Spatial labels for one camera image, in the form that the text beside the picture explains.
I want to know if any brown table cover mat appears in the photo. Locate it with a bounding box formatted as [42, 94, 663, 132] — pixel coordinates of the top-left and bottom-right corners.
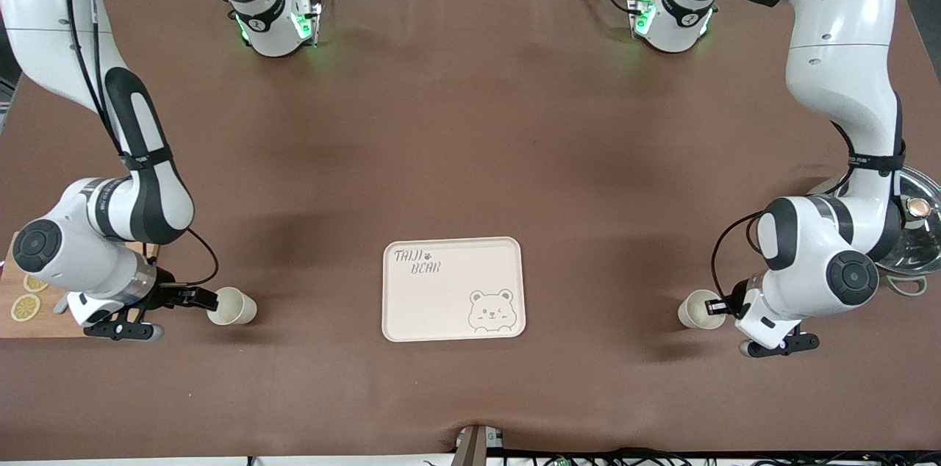
[0, 0, 941, 461]

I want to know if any wooden cutting board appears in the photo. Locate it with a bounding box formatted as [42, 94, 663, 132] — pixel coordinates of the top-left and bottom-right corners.
[0, 231, 160, 338]

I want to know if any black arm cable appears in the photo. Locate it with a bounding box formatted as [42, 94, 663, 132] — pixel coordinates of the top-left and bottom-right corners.
[65, 0, 220, 287]
[711, 95, 906, 305]

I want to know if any glass pot lid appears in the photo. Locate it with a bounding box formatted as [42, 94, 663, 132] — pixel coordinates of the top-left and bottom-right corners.
[875, 166, 941, 276]

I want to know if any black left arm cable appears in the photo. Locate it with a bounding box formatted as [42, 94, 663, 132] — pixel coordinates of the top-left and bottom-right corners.
[711, 95, 906, 305]

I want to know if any camera mount post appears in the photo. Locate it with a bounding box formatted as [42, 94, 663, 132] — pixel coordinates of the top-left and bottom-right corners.
[452, 424, 506, 466]

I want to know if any white IKEA cup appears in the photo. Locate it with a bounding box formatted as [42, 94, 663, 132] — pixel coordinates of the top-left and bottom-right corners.
[677, 290, 726, 329]
[207, 287, 258, 326]

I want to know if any grey-green electric cooking pot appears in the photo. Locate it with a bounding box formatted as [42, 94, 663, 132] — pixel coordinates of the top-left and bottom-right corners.
[809, 166, 941, 298]

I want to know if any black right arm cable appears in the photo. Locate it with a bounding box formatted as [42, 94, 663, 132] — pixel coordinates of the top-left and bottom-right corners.
[65, 0, 220, 287]

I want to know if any beige bear print tray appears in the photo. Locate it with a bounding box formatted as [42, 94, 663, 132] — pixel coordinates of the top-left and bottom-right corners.
[382, 237, 527, 343]

